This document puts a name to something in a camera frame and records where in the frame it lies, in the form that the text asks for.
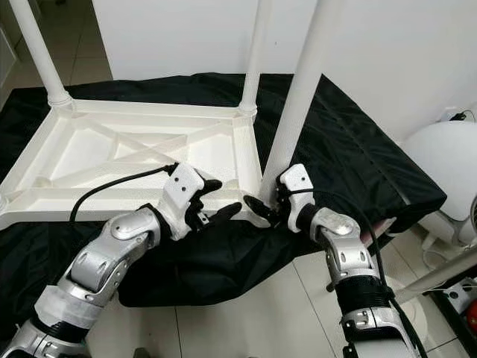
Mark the white round stand base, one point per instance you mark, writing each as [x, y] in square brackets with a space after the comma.
[417, 328]

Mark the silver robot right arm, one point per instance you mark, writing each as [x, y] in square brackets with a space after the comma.
[343, 246]

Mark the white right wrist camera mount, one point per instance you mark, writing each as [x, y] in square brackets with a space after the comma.
[297, 183]

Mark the black table cloth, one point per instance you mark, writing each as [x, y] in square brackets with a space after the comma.
[350, 142]

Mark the small white plastic object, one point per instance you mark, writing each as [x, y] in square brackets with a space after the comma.
[443, 231]

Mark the white electrical box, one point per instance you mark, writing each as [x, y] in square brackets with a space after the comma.
[458, 294]

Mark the white stand pole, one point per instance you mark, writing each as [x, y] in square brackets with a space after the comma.
[440, 280]

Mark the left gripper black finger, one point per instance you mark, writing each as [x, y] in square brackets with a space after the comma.
[212, 186]
[227, 212]

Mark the white plastic table leg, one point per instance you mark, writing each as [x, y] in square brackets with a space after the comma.
[41, 52]
[253, 52]
[298, 97]

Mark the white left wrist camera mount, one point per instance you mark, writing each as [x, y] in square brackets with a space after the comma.
[182, 190]

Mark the grey robot left leg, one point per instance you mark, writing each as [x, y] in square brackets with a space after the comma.
[141, 353]

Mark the white plastic table top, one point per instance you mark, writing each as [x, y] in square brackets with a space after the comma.
[89, 153]

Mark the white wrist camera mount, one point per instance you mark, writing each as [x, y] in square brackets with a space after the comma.
[297, 183]
[182, 190]

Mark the dark grey metal table leg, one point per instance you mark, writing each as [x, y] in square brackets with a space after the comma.
[332, 286]

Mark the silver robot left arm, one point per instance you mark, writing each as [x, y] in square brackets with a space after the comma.
[104, 261]

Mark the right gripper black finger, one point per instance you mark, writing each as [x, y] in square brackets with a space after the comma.
[257, 207]

